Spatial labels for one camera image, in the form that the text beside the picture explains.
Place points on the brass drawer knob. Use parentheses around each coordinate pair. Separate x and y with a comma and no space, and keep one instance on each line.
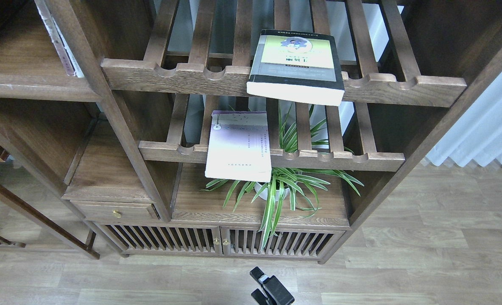
(117,214)

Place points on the upright white-spined book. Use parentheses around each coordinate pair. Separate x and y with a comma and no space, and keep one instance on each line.
(69,62)

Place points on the yellow and black thick book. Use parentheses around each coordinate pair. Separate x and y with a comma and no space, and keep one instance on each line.
(296,66)

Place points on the pale lilac paperback book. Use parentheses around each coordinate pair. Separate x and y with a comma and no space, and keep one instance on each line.
(239,146)

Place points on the white curtain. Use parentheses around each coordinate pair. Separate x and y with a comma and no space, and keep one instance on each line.
(476,138)

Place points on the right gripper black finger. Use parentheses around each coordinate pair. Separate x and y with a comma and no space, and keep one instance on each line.
(272,287)

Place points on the dark wooden bookshelf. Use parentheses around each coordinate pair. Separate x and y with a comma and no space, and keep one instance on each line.
(132,134)

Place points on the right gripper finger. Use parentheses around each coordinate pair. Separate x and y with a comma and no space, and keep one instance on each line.
(260,297)

